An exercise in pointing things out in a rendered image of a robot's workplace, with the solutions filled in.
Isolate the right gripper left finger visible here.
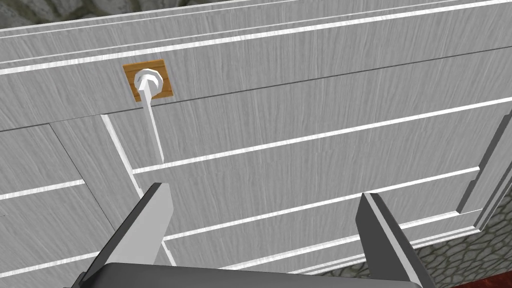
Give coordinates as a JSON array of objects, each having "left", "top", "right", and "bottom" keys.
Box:
[{"left": 81, "top": 182, "right": 175, "bottom": 281}]

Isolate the grey wooden door leaf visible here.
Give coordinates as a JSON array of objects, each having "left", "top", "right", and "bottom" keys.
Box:
[{"left": 0, "top": 0, "right": 512, "bottom": 279}]

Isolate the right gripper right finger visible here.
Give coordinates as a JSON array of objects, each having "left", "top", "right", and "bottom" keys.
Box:
[{"left": 355, "top": 192, "right": 437, "bottom": 288}]

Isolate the white lever door handle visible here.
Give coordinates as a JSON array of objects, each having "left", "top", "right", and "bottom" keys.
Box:
[{"left": 122, "top": 59, "right": 175, "bottom": 165}]

